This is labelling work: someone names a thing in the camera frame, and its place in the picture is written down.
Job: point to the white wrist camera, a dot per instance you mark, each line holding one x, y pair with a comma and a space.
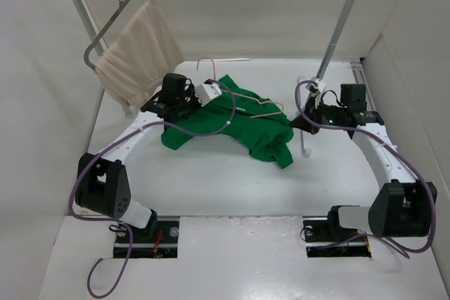
316, 89
207, 92

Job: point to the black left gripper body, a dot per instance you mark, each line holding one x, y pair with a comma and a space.
188, 103

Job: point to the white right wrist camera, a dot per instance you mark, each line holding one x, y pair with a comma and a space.
316, 89

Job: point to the beige cloth on hanger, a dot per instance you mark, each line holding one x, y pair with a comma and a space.
133, 66

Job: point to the green t shirt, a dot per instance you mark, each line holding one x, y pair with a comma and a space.
258, 123

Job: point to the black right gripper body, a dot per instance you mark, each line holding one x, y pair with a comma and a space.
323, 115

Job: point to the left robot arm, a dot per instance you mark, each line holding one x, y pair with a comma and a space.
103, 182

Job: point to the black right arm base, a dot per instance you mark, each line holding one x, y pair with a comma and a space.
324, 241

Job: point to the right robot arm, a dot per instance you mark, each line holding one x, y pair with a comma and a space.
405, 203

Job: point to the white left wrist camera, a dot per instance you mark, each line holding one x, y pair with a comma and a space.
207, 92

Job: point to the aluminium rail right side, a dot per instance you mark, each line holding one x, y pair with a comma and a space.
360, 78

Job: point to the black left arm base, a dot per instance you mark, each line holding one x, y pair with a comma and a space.
163, 245

